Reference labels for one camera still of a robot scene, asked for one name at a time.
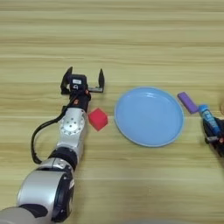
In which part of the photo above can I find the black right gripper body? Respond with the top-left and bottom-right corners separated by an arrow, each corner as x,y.
207,134 -> 224,159

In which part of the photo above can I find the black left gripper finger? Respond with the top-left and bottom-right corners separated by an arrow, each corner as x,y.
97,68 -> 106,89
59,66 -> 74,95

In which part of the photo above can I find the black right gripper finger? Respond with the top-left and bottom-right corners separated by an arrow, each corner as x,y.
202,118 -> 219,144
218,118 -> 224,137

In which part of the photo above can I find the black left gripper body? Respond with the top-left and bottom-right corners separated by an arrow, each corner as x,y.
60,86 -> 105,114

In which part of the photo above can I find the blue glue stick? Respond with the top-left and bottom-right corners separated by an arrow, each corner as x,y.
198,104 -> 222,138

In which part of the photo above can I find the red cube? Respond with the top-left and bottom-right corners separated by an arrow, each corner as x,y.
87,107 -> 109,132

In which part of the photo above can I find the purple rectangular block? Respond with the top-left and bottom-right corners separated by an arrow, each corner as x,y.
177,91 -> 200,115

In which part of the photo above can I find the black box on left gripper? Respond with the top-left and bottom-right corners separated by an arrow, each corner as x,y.
69,73 -> 88,93

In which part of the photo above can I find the light blue round plate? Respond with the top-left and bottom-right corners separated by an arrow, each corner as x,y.
114,86 -> 186,148

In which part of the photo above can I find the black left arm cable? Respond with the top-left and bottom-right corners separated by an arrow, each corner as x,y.
30,94 -> 81,165

